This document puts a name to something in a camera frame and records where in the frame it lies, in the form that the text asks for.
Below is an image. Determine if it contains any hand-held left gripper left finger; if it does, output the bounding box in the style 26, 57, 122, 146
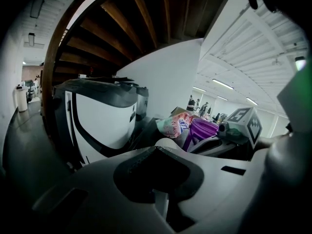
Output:
33, 146, 176, 234

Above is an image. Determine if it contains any pink detergent refill bag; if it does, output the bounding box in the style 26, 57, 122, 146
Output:
156, 113, 195, 139

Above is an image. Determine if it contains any open cardboard box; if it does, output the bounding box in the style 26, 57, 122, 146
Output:
170, 106, 193, 118

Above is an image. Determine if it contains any white and black appliance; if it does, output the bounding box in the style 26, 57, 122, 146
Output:
52, 78, 138, 170

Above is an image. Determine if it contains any white bin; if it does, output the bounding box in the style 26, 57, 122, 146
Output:
14, 85, 28, 112

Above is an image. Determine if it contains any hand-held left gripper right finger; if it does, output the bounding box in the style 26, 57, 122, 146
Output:
157, 146, 264, 234

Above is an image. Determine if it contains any purple plastic tub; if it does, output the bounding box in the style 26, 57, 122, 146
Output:
182, 117, 220, 151

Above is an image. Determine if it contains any person's right forearm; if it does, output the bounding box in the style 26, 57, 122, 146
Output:
255, 134, 291, 151

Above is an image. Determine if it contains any wooden staircase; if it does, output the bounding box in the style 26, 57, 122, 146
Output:
41, 0, 234, 112

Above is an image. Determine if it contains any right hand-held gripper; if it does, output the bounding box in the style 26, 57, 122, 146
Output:
189, 107, 263, 158

